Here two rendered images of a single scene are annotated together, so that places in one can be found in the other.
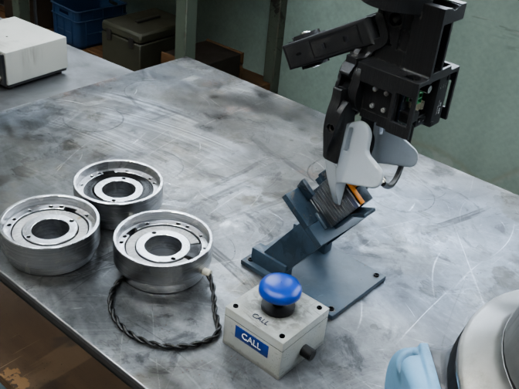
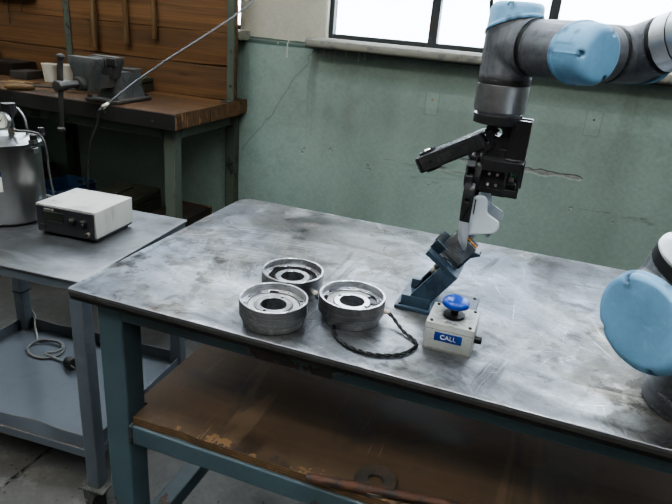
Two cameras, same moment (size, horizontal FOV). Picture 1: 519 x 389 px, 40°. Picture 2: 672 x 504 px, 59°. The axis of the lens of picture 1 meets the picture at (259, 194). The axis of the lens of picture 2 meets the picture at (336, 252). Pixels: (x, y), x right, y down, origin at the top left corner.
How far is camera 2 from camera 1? 0.44 m
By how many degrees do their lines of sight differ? 20
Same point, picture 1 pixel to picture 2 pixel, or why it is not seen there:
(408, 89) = (515, 169)
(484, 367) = not seen: outside the picture
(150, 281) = (360, 321)
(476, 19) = (386, 160)
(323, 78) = not seen: hidden behind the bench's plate
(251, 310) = (442, 320)
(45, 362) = (232, 425)
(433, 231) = (482, 273)
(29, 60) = (109, 217)
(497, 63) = (406, 189)
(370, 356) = (505, 338)
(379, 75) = (496, 164)
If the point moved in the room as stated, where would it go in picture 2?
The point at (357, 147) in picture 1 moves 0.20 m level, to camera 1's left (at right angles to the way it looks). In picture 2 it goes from (479, 210) to (356, 214)
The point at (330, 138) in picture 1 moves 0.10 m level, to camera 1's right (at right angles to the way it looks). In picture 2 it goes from (466, 206) to (523, 205)
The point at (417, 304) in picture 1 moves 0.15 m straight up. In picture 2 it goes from (506, 309) to (523, 227)
